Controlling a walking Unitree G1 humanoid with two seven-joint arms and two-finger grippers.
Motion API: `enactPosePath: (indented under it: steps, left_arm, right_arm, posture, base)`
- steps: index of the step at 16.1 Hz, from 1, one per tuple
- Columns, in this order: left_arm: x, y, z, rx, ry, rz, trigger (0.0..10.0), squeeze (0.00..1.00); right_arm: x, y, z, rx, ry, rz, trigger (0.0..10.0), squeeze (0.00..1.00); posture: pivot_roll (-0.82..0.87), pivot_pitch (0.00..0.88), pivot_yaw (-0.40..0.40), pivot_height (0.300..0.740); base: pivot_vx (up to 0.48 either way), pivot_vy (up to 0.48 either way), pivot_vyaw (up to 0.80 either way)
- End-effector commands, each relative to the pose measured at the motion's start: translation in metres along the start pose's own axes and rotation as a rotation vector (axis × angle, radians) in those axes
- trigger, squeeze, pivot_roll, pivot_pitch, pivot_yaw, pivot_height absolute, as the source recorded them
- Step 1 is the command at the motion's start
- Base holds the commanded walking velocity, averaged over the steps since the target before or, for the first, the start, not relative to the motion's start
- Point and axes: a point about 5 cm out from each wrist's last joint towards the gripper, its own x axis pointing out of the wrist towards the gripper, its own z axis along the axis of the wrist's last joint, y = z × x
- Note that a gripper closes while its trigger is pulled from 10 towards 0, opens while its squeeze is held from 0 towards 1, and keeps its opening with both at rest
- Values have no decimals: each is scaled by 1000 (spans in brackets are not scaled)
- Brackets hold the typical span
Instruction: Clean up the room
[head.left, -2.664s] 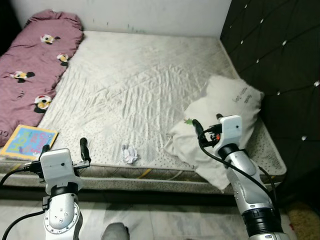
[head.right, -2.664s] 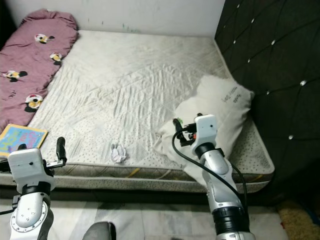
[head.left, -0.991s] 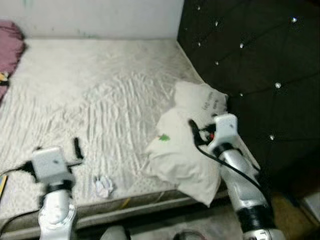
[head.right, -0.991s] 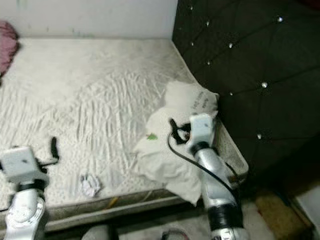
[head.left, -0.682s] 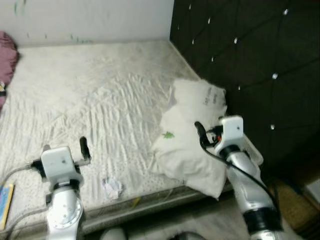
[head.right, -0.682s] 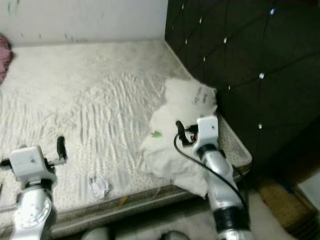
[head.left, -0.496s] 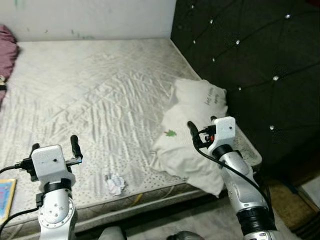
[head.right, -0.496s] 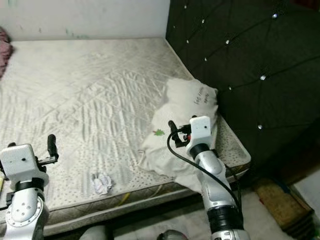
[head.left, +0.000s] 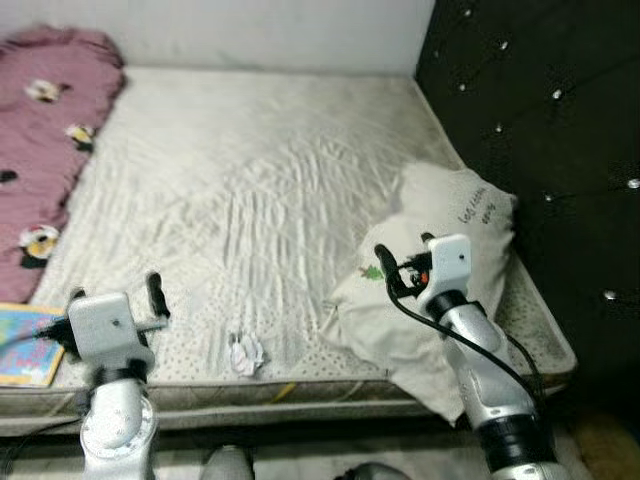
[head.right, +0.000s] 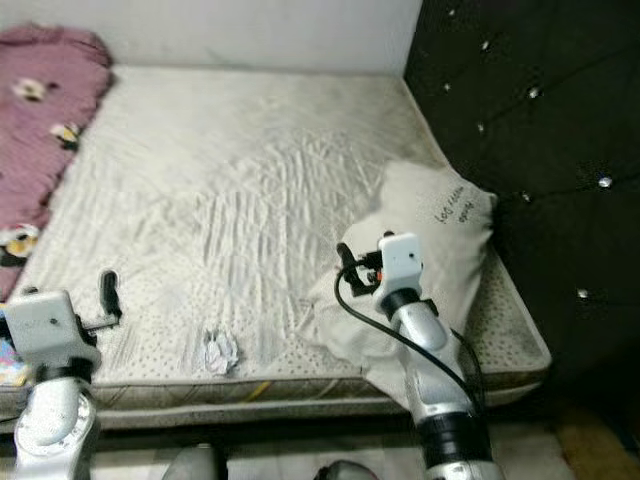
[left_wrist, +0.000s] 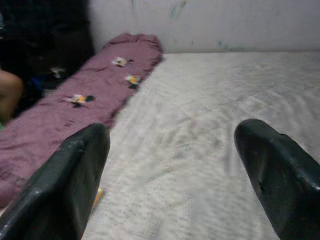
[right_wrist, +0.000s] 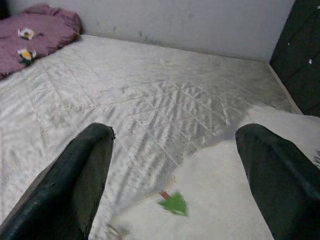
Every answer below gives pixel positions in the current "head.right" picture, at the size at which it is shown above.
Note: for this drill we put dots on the cream printed pillow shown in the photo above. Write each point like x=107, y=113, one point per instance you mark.
x=430, y=200

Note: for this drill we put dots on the colourful children's book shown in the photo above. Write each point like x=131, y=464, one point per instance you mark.
x=12, y=372

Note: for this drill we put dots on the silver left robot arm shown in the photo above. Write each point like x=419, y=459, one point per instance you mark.
x=55, y=430

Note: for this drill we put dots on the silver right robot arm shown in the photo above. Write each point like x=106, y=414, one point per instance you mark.
x=445, y=350

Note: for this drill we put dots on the white quilted mattress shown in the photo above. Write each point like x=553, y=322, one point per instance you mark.
x=240, y=180

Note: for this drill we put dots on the grey left robot leg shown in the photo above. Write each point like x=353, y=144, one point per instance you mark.
x=195, y=465

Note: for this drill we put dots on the grey robot leg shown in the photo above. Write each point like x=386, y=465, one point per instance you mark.
x=345, y=471
x=195, y=465

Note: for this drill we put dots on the purple cartoon print blanket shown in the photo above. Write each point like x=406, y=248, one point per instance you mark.
x=30, y=140

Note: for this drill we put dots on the grey right robot leg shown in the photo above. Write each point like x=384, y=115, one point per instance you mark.
x=345, y=471

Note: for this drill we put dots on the black tufted headboard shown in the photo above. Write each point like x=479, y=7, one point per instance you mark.
x=540, y=100

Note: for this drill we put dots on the brown floor mat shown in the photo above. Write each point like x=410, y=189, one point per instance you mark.
x=600, y=445

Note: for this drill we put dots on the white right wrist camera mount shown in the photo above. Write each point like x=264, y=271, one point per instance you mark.
x=400, y=262

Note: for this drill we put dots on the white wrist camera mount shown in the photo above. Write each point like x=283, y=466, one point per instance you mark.
x=400, y=262
x=40, y=322

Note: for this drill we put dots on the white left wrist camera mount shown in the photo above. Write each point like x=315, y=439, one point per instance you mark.
x=40, y=322

